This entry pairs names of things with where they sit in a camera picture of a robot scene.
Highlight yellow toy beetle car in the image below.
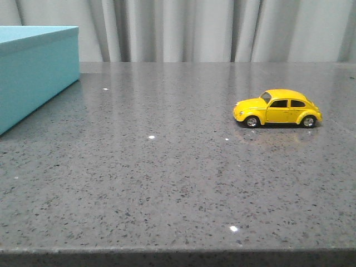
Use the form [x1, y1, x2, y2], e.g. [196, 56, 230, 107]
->
[233, 88, 323, 128]

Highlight light blue box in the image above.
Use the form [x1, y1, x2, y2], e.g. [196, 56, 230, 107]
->
[1, 26, 80, 133]

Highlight grey curtain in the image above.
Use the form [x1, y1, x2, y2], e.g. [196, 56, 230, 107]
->
[1, 0, 355, 63]

